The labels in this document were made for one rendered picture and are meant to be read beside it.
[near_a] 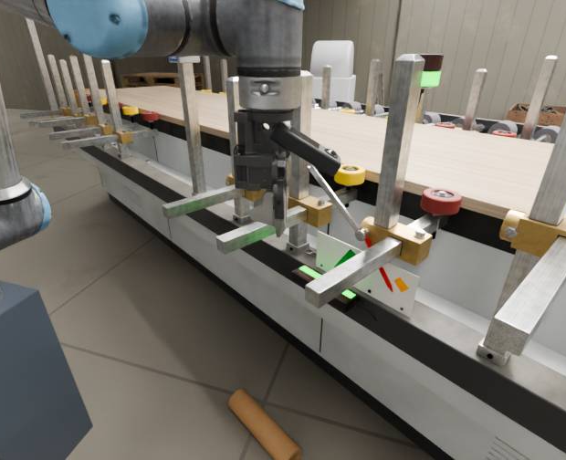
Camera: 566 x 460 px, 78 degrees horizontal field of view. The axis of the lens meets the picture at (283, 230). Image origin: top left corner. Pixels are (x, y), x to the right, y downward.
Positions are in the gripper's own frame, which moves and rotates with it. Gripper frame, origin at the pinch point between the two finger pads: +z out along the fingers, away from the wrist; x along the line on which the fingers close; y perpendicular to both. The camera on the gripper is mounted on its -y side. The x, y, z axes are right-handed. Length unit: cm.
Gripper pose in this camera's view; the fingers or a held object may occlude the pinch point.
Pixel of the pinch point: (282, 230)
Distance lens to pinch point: 60.5
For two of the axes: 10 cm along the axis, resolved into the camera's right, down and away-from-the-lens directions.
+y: -9.9, -0.6, 1.0
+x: -1.2, 4.6, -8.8
